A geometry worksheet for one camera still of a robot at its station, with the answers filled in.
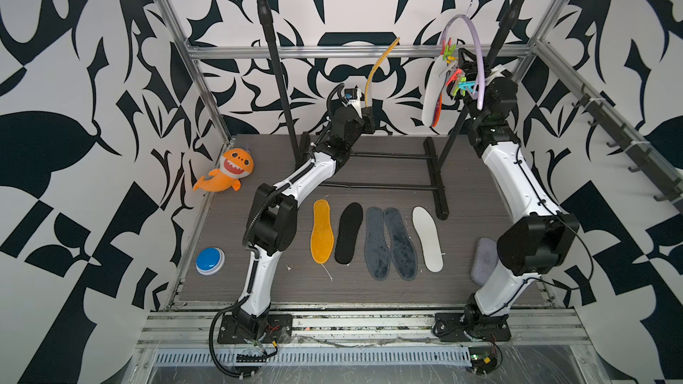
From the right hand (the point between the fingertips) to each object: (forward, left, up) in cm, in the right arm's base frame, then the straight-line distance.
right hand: (453, 48), depth 68 cm
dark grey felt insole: (-32, +18, -52) cm, 64 cm away
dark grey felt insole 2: (-34, +9, -51) cm, 62 cm away
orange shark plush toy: (-1, +69, -43) cm, 81 cm away
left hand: (+4, +20, -20) cm, 28 cm away
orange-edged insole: (-24, 0, -53) cm, 58 cm away
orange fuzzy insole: (-28, +36, -51) cm, 68 cm away
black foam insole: (-20, +26, -53) cm, 62 cm away
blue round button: (-35, +71, -49) cm, 93 cm away
